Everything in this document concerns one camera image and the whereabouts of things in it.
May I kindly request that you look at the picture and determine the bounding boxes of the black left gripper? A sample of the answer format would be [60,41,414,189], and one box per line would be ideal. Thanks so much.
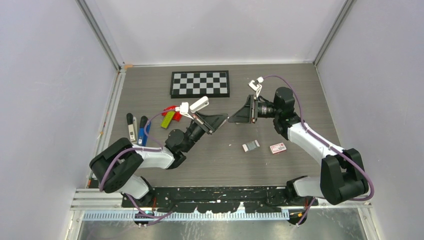
[182,111,227,153]

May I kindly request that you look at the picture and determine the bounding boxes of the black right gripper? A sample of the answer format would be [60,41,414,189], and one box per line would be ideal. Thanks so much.
[228,94,281,124]

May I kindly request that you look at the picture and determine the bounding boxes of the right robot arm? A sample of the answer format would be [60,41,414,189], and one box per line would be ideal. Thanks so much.
[228,87,370,205]

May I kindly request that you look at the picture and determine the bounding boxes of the blue stapler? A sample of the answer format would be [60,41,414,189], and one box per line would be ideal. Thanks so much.
[137,115,151,147]

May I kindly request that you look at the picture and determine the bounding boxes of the black and white stapler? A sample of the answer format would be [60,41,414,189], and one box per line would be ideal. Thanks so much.
[126,112,138,144]

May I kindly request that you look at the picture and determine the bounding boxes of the red arch toy block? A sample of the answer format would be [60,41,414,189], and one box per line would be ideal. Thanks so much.
[161,105,183,122]

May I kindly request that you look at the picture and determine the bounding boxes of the checkerboard calibration board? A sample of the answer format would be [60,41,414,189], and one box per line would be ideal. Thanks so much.
[169,70,230,99]

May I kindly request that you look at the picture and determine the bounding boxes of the green lego brick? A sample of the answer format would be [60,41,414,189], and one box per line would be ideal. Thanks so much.
[160,111,176,129]

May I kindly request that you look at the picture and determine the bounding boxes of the red white staple box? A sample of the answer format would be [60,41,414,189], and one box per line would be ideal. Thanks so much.
[269,142,287,155]

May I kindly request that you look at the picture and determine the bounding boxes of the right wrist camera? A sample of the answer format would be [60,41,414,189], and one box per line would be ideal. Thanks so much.
[248,76,264,99]

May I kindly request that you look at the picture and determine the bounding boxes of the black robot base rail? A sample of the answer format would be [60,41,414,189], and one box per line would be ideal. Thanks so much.
[135,186,312,214]

